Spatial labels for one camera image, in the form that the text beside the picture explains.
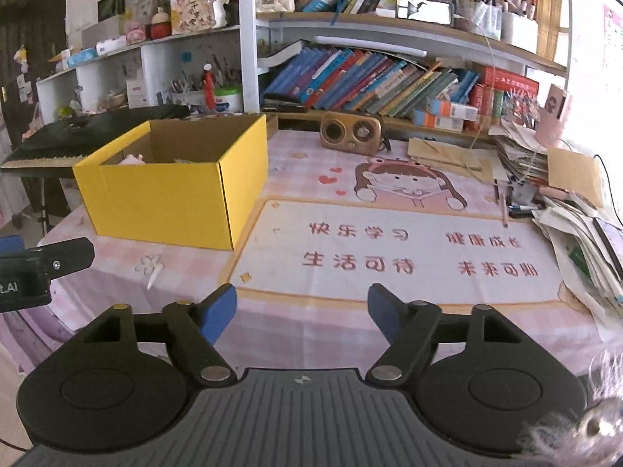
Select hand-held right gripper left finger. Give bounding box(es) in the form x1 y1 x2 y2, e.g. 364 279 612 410
73 283 238 385

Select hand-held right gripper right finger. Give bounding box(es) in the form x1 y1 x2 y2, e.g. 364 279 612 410
365 282 541 386

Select yellow cardboard box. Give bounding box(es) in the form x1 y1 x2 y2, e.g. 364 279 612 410
73 113 268 252

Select pink checked cloth desktop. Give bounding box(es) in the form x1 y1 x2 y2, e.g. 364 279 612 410
0 117 623 380

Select black keyboard stand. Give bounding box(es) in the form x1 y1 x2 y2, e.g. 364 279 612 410
36 172 56 234

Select black electronic keyboard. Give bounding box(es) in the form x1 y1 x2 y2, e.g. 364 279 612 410
0 104 190 173

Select flat kraft paper folders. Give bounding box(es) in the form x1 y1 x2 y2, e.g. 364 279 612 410
406 136 497 182

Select white shelf unit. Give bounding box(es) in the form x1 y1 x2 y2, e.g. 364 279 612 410
36 24 271 122

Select white box red label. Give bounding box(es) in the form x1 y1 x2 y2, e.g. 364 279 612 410
125 78 145 108

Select retro wooden radio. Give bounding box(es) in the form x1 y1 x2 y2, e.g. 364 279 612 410
320 112 385 156

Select orange white carton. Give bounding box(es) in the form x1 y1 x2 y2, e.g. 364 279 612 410
426 100 480 120
414 109 463 130

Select blue tissue box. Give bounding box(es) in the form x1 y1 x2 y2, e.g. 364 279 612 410
65 49 98 68

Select pile of loose papers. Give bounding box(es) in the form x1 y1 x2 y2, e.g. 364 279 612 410
533 195 623 322

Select white pen holder with pens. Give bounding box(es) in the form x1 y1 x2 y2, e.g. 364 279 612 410
169 65 205 107

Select stack of paper booklets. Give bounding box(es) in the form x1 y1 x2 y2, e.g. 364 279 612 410
489 121 551 181

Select white tub green lid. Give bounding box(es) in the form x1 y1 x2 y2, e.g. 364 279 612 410
214 86 243 114

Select black stapler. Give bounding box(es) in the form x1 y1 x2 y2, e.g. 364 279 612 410
262 101 308 114

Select red bottle with white cap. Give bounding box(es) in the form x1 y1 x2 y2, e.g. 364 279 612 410
202 62 216 109

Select fluffy clothing with metal button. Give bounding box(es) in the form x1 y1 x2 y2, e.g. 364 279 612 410
518 348 623 467

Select brown kraft envelope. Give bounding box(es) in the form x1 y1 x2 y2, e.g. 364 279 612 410
547 147 605 206

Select colourful printed box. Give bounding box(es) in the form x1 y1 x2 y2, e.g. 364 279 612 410
501 90 541 122

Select red white round jar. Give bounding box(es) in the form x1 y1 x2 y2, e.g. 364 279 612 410
150 7 172 40

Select pink cylindrical gadget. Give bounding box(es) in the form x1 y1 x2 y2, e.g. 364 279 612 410
535 83 574 147

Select wooden bookshelf with white posts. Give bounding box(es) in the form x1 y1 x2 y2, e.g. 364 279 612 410
238 0 572 137

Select thick red dictionary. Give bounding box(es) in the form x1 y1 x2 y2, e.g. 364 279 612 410
479 65 540 103

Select floral decor plaque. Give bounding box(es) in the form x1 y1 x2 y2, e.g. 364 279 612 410
170 0 229 35

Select rectangular mirror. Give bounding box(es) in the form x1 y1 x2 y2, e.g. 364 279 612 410
396 0 453 25

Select white desk organizers with pens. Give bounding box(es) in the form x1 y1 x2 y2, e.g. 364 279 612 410
455 0 540 55

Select pink wall poster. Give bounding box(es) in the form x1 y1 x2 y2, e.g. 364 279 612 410
602 4 623 93

